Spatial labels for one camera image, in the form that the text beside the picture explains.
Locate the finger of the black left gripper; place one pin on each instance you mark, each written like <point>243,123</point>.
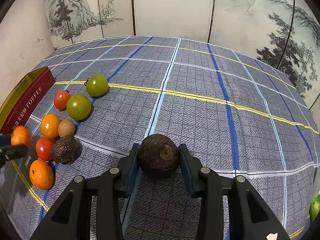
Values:
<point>9,151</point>

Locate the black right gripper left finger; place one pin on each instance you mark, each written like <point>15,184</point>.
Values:
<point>70,215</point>

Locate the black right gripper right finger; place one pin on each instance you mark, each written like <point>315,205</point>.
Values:
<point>249,215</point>

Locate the large orange mandarin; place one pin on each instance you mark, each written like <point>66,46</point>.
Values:
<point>41,175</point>

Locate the wrinkled dark passion fruit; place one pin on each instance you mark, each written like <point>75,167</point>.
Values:
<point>63,151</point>

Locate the dark brown round fruit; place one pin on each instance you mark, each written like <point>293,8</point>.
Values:
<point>158,156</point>

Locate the red gold toffee tin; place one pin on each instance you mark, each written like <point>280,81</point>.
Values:
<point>23,99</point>

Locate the small orange tomato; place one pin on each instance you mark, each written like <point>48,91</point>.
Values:
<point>50,125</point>

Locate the brown kiwi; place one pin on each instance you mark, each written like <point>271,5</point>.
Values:
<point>65,128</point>

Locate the green object at edge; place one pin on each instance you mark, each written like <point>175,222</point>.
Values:
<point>314,207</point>

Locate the small red tomato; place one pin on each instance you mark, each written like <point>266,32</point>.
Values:
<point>61,99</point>

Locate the lower green tomato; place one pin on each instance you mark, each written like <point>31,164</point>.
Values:
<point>78,107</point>

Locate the green tomato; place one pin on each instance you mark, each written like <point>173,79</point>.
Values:
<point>78,107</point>
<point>96,85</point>

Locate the blue plaid tablecloth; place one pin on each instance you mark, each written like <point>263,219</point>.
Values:
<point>238,115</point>

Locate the upper green tomato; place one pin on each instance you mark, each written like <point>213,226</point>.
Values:
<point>96,85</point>

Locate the painted folding screen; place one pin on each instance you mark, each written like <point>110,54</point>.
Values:
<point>281,33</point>

